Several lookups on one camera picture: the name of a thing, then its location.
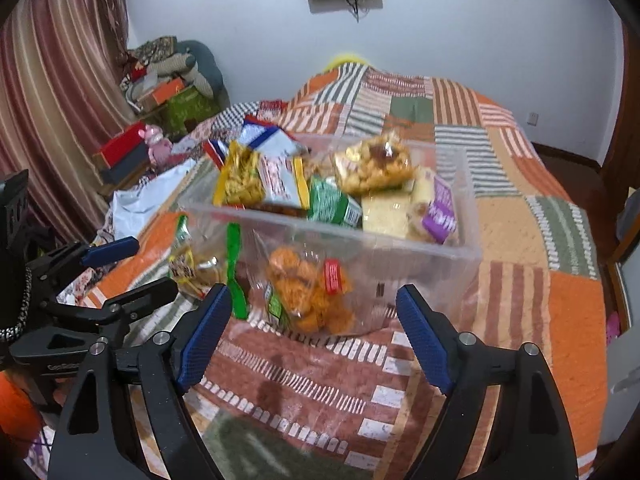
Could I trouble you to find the yellow puffed snack bag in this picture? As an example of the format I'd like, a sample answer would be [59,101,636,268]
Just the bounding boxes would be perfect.
[331,130,417,197]

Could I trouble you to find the yellow chips packet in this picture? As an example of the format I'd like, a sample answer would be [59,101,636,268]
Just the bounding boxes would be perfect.
[214,140,266,207]

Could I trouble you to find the blue white red snack bag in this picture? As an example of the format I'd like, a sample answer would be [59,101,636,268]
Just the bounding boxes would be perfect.
[202,115,313,171]

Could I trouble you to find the green patterned snack packet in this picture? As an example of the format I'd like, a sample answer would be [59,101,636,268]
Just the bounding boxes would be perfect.
[306,175,363,230]

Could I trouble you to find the brown wooden door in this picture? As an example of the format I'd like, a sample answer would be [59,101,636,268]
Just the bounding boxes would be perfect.
[600,20,640,271]

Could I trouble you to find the clear plastic storage box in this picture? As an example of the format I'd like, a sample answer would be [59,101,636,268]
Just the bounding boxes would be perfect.
[177,130,483,337]

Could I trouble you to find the clear packet of pale cakes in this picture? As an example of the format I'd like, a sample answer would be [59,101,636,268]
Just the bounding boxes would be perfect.
[361,165,460,247]

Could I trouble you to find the braided grey cord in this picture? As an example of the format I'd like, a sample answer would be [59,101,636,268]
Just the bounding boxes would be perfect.
[0,265,33,342]

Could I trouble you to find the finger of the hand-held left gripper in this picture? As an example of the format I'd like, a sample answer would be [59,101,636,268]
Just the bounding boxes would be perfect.
[30,236,141,281]
[42,276,180,331]

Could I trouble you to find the knitted stuffed toy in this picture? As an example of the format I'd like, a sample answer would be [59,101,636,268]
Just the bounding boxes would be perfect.
[145,52,216,98]

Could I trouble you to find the orange-edged clear cracker packet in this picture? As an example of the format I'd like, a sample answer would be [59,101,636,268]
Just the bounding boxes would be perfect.
[257,154,312,211]

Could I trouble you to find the striped brown curtain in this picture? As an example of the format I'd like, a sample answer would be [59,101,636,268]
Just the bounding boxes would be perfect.
[0,0,137,243]

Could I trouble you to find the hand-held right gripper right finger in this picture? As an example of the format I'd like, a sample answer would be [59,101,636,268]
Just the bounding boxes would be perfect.
[395,282,581,480]

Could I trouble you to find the green-edged clear snack bag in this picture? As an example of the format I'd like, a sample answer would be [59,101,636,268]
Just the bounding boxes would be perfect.
[167,215,251,321]

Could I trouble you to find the grey cushion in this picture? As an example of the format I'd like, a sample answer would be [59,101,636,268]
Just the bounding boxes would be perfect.
[175,40,225,98]

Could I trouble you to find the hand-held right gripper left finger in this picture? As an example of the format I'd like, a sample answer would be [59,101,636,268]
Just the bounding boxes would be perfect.
[47,282,235,480]

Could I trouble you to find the red flat box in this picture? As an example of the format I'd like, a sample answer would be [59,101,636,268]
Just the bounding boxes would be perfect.
[92,122,151,171]

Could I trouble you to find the pink plush toy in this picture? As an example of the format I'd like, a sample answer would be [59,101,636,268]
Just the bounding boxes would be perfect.
[140,125,177,166]

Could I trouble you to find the orange snack bag red label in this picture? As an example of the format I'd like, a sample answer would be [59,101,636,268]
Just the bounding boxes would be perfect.
[252,242,357,336]

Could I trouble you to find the white plastic bag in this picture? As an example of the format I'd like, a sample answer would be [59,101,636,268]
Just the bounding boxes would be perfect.
[107,157,198,241]

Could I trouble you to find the orange cardboard box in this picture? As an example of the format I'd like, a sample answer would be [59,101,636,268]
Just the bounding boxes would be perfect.
[149,77,187,107]

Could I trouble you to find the striped patchwork blanket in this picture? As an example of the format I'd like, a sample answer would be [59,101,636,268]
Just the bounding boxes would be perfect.
[30,62,608,480]

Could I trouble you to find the yellow fluffy toy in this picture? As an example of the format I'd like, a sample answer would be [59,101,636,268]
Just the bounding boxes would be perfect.
[325,51,369,68]

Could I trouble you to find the dark blue flat box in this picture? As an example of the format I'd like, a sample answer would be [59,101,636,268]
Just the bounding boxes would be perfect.
[100,147,157,187]

